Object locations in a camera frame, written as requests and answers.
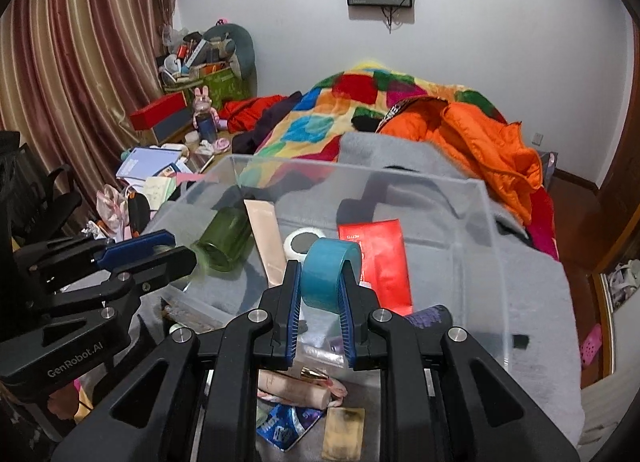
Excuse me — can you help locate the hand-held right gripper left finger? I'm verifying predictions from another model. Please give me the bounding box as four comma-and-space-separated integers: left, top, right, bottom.
50, 259, 303, 462

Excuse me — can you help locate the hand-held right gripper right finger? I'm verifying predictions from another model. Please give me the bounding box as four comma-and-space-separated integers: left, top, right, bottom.
337, 262, 583, 462

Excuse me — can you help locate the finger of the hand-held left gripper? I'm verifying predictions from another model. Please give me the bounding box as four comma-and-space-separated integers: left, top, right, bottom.
12, 231, 176, 288
30, 246, 197, 339

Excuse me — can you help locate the blue tape roll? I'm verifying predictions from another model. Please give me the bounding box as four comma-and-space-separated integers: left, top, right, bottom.
301, 237, 362, 314

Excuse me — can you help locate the white bandage roll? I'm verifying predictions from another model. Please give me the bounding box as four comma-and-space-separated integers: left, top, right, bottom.
282, 227, 326, 263

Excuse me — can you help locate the red packet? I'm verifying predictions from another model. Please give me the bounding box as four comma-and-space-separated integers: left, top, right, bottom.
337, 219, 413, 309

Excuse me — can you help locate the dark green spray bottle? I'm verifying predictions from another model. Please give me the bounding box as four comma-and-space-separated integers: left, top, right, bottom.
197, 207, 251, 273

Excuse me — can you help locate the beige cylinder roll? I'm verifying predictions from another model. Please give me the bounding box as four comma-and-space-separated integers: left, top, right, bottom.
257, 369, 333, 410

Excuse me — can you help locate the beige cosmetic tube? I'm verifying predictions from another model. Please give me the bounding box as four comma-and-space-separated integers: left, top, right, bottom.
244, 199, 288, 288

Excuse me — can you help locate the small purple bottle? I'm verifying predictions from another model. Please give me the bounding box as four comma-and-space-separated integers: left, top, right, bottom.
405, 305, 453, 330

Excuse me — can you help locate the blue foil packet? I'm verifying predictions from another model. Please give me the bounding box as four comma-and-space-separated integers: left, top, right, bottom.
256, 404, 326, 453

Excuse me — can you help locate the yellow gold box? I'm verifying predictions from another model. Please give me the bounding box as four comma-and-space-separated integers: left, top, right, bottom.
321, 407, 366, 462

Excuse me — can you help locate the clear plastic storage box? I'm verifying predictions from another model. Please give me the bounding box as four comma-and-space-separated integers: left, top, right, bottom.
145, 153, 516, 378

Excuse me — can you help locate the black orange tool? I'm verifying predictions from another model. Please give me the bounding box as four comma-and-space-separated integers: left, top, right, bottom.
127, 192, 153, 238

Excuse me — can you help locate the pink pouch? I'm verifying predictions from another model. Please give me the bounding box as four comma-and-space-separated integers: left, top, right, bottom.
97, 183, 131, 228

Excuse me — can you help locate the pale green booklet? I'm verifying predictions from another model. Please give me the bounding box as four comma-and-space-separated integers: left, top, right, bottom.
144, 177, 177, 208

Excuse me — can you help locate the black chair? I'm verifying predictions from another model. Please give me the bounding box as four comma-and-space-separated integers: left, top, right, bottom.
20, 142, 83, 243

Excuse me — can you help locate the blue notebook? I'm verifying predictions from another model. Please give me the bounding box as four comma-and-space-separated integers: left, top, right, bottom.
116, 146, 182, 179

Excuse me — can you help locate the grey box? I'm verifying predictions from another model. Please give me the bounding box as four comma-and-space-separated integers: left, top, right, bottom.
151, 110, 198, 147

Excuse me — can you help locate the red box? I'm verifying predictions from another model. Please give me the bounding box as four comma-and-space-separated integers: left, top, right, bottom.
130, 92, 187, 130

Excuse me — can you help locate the pink bunny bottle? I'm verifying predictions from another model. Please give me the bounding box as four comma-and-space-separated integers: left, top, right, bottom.
192, 86, 221, 142

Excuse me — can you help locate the dark purple cloth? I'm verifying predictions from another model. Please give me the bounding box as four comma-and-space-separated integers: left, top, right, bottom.
232, 92, 303, 153

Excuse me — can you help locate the red cloth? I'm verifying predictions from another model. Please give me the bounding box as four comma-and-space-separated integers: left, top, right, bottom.
220, 95, 288, 133

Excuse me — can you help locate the green bag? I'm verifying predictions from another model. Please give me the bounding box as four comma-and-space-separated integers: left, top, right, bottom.
162, 67, 251, 103

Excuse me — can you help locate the striped curtain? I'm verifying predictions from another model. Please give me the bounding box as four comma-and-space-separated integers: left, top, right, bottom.
0, 0, 181, 203

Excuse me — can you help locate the black cloth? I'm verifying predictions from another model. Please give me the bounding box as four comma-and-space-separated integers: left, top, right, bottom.
351, 112, 383, 133

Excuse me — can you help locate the orange puffer jacket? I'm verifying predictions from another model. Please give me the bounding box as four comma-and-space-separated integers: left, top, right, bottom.
377, 97, 543, 225

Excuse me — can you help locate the grey neck pillow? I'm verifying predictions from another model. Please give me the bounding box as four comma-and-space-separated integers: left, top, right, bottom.
202, 24, 255, 78

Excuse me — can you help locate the colourful patchwork quilt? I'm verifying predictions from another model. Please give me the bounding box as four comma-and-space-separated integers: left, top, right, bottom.
252, 60, 558, 258

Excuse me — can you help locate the pink slipper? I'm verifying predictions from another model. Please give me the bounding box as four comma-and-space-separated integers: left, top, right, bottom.
580, 325, 603, 365

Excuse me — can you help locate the white sliding wardrobe door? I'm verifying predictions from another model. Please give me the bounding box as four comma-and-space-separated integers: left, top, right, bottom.
575, 367, 640, 462

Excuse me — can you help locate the white handbag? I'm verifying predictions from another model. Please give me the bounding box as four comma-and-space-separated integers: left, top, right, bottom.
605, 259, 640, 313

